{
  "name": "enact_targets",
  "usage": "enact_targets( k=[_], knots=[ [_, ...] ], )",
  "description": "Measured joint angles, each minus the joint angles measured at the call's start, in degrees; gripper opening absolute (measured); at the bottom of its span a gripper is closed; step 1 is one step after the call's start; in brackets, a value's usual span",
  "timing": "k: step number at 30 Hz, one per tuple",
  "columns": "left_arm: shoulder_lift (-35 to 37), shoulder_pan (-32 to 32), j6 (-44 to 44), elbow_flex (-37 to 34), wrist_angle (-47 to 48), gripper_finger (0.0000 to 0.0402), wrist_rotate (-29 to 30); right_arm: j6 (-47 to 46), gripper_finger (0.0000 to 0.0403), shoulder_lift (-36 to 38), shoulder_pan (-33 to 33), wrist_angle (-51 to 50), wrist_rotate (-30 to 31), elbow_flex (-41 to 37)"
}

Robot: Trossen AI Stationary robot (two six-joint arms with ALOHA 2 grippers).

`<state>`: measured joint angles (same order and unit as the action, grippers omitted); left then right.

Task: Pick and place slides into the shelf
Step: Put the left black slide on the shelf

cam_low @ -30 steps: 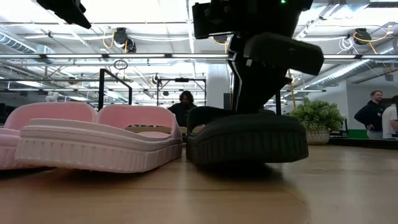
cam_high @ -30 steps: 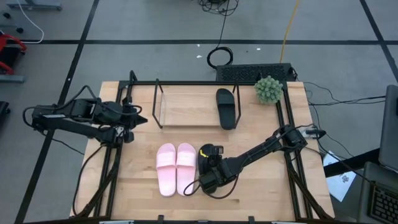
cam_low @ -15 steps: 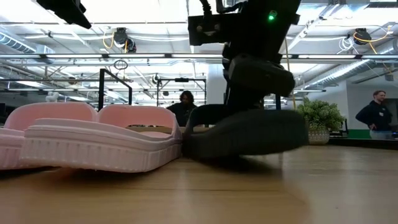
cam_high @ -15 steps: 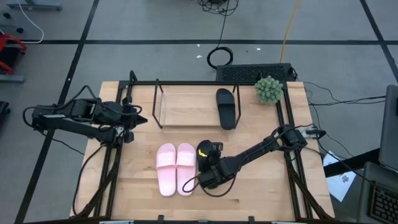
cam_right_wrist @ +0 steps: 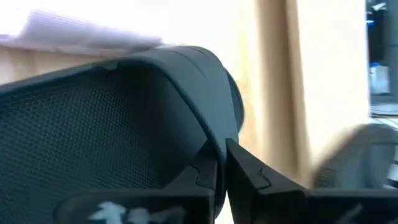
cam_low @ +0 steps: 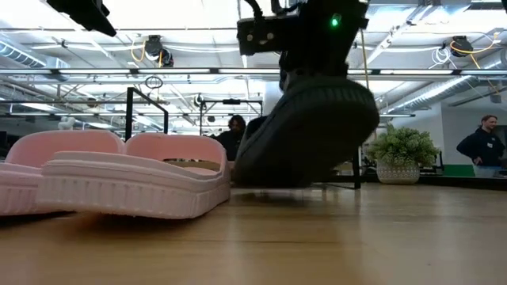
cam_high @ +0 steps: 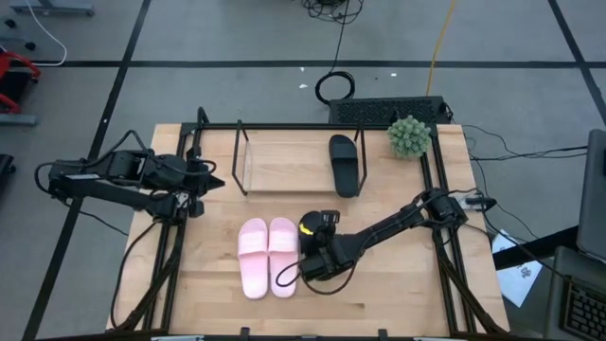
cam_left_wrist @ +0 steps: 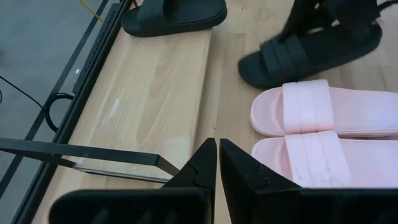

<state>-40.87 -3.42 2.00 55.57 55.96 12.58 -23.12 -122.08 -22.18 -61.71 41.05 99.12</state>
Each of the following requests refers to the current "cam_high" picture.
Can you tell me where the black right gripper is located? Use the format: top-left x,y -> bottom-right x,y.
298,222 -> 354,267

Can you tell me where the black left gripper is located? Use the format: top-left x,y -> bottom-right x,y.
187,159 -> 226,200

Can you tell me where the black rubber slide sandal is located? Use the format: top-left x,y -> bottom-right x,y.
297,211 -> 329,256
328,134 -> 361,199

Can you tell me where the pink rubber slide sandal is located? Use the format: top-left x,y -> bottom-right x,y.
237,217 -> 270,300
267,217 -> 300,299

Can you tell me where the green artificial plant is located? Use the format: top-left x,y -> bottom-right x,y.
386,115 -> 433,160

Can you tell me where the black keyboard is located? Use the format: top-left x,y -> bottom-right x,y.
328,96 -> 451,126

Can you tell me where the black chair base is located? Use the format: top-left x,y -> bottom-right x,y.
0,153 -> 17,190

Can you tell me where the white paper sheet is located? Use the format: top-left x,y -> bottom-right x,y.
490,228 -> 544,309

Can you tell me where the black metal bar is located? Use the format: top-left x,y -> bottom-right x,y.
491,224 -> 579,271

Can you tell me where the red and black cart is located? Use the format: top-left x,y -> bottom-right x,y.
0,46 -> 43,127

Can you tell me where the grey cart base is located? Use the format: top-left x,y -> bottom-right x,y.
8,0 -> 96,17

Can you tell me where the grey laptop with black keyboard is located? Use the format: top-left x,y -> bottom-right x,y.
543,244 -> 606,341

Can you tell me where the black wire wooden shoe shelf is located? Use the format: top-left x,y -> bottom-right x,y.
230,118 -> 369,198

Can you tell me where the black metal rig frame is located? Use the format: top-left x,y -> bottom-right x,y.
111,106 -> 510,335

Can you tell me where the black coiled cable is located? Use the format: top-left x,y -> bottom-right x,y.
313,0 -> 357,107

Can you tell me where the black tangled cable bundle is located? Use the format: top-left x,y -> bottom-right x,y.
301,0 -> 365,26

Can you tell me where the yellow cable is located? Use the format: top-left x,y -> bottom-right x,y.
424,0 -> 458,98

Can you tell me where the white cable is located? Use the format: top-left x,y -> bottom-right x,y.
23,0 -> 68,67

